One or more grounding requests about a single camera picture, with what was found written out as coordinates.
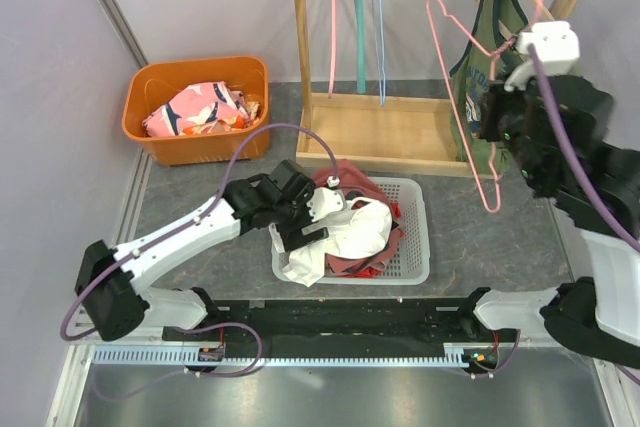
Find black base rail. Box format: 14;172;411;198
161;296;531;359

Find red tank top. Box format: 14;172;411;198
331;202;404;278

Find orange plastic bin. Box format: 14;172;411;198
122;56;270;166

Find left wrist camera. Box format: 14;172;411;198
306;176;346;223

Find white tank top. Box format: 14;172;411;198
282;197;402;287

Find pink wire hanger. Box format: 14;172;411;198
425;0;545;213

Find teal plastic hanger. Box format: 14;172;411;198
353;0;366;94

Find slotted cable duct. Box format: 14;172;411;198
92;345;471;368

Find aluminium wall profile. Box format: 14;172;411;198
98;0;148;68

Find patterned clothes in bin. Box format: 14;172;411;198
142;81;260;137

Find white plastic basket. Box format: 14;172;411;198
271;175;432;286

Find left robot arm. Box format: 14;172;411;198
74;160;344;342

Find blue wire hanger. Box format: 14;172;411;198
371;0;387;107

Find pink plastic hanger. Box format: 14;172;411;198
327;0;337;98

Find wooden clothes rack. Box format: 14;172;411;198
294;0;579;177

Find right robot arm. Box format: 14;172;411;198
480;74;639;369

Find green tank top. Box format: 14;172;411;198
449;0;528;177

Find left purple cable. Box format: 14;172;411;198
59;122;342;401

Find dusty rose tank top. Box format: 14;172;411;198
311;158;407;275

